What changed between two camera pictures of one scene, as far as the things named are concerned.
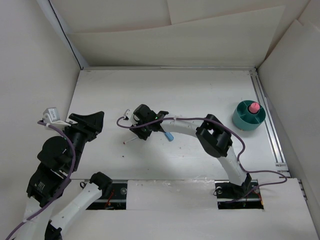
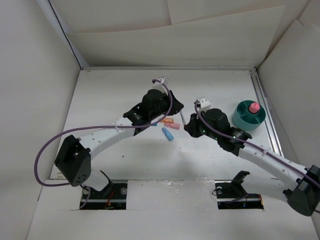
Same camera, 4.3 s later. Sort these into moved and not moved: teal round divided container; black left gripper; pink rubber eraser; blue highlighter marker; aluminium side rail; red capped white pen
Moved: black left gripper; red capped white pen
Not moved: teal round divided container; pink rubber eraser; aluminium side rail; blue highlighter marker
